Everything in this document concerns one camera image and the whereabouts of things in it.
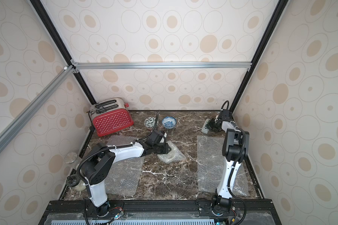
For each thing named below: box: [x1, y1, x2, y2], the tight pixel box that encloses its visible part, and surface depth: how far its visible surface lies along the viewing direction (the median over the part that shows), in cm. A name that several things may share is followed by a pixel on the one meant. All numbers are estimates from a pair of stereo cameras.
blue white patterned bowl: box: [161, 116, 177, 129], surface depth 111 cm
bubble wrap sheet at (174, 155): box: [156, 140, 187, 164], surface depth 89 cm
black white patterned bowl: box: [143, 116, 159, 129], surface depth 111 cm
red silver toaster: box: [89, 97, 135, 137], surface depth 100 cm
